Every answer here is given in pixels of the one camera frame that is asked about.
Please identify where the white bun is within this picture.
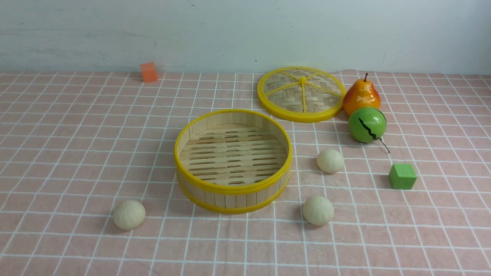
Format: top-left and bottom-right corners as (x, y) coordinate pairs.
(317, 149), (345, 174)
(302, 195), (334, 227)
(112, 199), (146, 231)

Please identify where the white bun front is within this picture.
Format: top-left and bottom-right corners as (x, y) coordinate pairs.
(302, 195), (334, 227)

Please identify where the bamboo steamer tray yellow rim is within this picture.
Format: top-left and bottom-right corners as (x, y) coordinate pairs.
(174, 109), (293, 214)

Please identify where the woven steamer lid yellow rim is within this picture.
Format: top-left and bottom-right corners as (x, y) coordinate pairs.
(257, 66), (346, 123)

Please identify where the orange cube block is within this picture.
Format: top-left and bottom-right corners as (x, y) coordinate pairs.
(140, 62), (158, 83)

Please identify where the orange toy pear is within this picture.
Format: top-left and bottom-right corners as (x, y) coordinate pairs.
(343, 73), (381, 117)

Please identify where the green cube block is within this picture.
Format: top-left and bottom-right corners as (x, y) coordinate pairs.
(388, 164), (417, 190)

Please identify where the pink checkered tablecloth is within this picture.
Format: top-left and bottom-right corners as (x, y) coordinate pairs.
(0, 72), (491, 276)

